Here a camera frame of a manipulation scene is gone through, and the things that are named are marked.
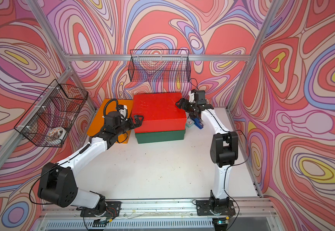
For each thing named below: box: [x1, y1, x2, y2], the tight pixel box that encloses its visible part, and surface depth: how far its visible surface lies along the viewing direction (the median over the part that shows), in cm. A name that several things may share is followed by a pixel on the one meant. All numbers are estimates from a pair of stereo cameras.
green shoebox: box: [134, 129, 186, 144], surface depth 93 cm
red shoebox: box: [131, 92, 187, 134], surface depth 89 cm
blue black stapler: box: [190, 117, 205, 130], surface depth 110 cm
